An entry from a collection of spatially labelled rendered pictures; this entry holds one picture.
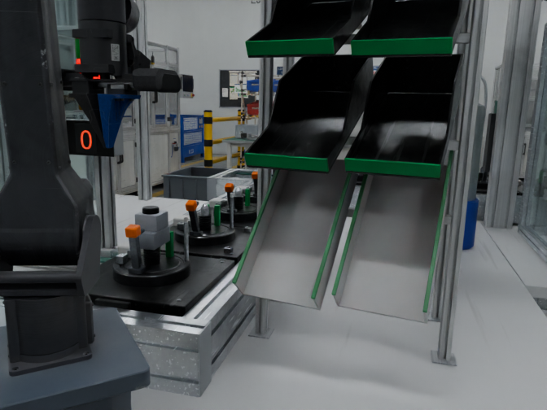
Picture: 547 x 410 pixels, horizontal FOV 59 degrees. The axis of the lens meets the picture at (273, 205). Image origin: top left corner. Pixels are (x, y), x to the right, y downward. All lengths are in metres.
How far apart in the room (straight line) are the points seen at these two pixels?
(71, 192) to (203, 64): 11.86
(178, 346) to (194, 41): 11.81
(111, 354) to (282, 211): 0.44
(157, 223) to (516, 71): 1.37
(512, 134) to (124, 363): 1.62
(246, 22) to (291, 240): 11.28
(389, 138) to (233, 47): 11.29
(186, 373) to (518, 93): 1.48
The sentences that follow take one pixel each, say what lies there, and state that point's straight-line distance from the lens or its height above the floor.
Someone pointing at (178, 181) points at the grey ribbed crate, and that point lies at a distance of 2.93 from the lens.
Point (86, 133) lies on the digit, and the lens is 1.05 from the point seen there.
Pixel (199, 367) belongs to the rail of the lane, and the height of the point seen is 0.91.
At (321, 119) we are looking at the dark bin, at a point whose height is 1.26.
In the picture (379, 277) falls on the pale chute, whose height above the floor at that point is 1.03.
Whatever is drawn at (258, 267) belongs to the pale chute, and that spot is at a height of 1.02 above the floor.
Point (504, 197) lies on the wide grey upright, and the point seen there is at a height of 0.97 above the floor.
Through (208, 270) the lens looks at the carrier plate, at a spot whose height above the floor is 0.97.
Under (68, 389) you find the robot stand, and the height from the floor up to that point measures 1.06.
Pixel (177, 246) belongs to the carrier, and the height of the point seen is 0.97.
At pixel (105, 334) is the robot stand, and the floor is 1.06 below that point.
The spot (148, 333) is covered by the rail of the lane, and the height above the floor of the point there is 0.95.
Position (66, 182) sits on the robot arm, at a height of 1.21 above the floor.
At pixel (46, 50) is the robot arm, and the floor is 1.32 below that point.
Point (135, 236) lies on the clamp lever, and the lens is 0.84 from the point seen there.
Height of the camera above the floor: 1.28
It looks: 12 degrees down
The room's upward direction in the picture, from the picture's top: 1 degrees clockwise
